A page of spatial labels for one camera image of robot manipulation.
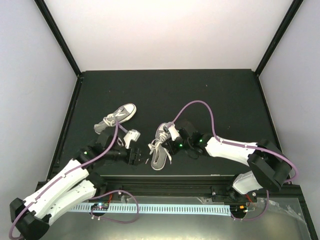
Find grey sneaker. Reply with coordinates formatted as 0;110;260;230
93;103;137;135
148;122;172;171

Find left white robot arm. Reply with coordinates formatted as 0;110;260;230
9;129;141;240

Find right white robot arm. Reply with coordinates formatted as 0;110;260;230
162;121;292;203

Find left small circuit board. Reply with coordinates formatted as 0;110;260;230
91;202;109;211

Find small circuit board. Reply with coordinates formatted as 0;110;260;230
91;202;109;211
235;205;248;212

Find right small circuit board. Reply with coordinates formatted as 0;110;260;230
235;205;248;212

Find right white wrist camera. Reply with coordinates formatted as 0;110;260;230
163;123;181;141

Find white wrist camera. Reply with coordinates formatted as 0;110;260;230
123;129;141;149
163;123;181;141

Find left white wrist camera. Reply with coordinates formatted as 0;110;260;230
123;129;141;149

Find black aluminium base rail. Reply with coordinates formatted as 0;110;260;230
96;175;257;204

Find white slotted cable duct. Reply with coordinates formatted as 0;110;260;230
70;202;231;217

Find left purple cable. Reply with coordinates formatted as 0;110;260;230
8;119;140;238

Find purple cable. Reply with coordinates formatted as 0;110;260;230
8;119;140;238
169;100;299;222

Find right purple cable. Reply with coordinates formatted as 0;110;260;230
169;100;299;222

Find left black frame post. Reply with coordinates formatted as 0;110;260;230
34;0;82;77

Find black frame post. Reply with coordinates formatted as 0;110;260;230
34;0;82;77
254;0;304;77

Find right black frame post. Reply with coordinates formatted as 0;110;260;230
254;0;304;77

